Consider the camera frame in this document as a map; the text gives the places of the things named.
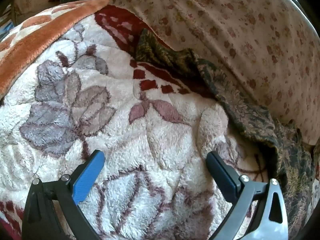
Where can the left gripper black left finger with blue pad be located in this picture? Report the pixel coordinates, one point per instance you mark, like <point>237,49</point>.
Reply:
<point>40,220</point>

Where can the dark paisley patterned garment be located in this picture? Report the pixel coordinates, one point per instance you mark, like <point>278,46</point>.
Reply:
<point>286,156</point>

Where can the white fleece floral blanket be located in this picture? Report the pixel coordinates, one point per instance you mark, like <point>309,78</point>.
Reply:
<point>86,92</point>

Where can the orange white plush blanket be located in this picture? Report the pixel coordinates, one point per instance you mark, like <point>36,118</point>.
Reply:
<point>29,39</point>

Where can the pink floral pillow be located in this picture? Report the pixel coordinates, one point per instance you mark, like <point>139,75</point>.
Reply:
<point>268,45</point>

